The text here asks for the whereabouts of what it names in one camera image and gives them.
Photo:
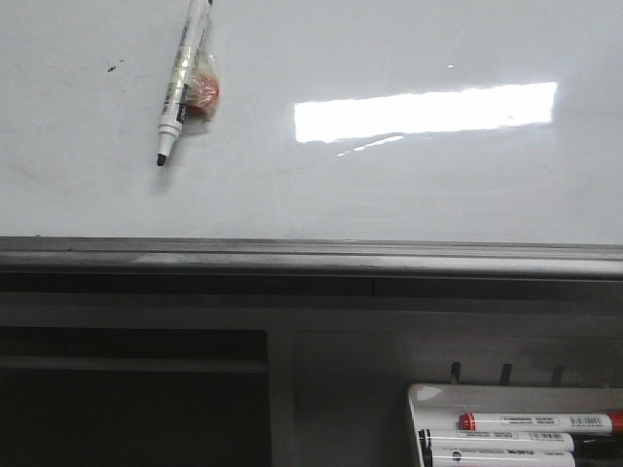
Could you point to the white black-tip whiteboard marker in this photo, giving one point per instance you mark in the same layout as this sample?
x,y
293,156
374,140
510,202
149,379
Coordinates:
x,y
173,116

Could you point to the white whiteboard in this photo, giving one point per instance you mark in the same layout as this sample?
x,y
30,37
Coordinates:
x,y
466,121

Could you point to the white marker tray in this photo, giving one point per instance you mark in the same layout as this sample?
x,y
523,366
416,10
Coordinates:
x,y
438,406

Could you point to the black capped marker middle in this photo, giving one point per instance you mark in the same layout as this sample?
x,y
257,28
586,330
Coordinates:
x,y
463,439

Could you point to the black capped marker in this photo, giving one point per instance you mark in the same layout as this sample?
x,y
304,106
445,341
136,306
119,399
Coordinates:
x,y
463,439
496,457

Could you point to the red capped white marker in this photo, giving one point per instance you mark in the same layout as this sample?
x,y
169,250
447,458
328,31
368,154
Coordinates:
x,y
585,423

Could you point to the black capped marker lower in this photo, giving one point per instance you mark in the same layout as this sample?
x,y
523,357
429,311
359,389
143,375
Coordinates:
x,y
496,457

